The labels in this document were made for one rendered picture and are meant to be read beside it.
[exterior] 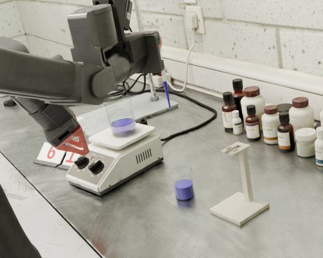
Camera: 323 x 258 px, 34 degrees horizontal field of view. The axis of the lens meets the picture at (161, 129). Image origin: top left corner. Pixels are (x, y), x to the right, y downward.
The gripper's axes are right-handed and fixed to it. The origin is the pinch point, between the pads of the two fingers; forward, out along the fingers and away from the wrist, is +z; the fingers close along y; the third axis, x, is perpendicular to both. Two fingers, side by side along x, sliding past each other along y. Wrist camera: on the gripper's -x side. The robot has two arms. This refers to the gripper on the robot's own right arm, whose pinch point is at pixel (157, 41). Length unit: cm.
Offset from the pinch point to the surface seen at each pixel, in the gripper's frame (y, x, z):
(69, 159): 36.6, 31.1, 9.8
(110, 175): 17.3, 29.0, -0.1
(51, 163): 42, 32, 9
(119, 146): 16.6, 23.8, 4.3
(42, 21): 159, 20, 153
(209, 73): 18, 25, 60
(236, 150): -13.9, 20.1, -3.1
